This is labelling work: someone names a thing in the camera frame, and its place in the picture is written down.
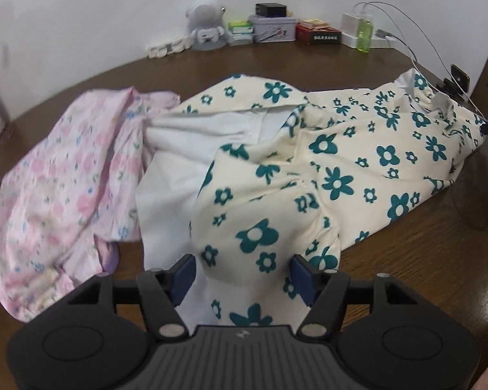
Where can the red box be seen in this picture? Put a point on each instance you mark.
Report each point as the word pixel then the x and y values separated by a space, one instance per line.
pixel 318 36

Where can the black phone on stand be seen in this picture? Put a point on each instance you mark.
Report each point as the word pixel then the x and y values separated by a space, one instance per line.
pixel 458 78

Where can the tan small box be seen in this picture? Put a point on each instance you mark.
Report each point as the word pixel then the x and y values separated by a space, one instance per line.
pixel 318 24

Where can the grey tin box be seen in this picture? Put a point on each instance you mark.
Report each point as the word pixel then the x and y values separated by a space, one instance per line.
pixel 272 29

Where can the white charger block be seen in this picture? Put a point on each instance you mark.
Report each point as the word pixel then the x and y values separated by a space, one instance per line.
pixel 349 22

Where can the pink floral garment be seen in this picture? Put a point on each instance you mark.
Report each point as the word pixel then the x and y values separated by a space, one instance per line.
pixel 65 170

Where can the white power strip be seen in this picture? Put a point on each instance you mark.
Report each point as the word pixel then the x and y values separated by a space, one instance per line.
pixel 384 42
pixel 166 48

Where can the grey plush toy figure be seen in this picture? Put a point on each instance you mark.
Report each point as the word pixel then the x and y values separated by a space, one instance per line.
pixel 205 18

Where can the green liquid bottle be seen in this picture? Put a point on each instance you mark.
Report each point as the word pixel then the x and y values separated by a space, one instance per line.
pixel 365 34

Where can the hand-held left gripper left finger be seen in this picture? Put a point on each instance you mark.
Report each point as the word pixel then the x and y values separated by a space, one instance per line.
pixel 185 277

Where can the black small box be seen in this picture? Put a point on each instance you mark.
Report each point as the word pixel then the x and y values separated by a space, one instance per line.
pixel 271 9

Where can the cream teal-flowered garment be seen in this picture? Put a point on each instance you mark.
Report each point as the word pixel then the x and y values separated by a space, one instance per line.
pixel 349 150

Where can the stack of green packets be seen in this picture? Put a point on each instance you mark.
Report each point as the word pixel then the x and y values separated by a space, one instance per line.
pixel 240 31

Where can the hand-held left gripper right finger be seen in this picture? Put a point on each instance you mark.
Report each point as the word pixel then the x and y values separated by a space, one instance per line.
pixel 302 282

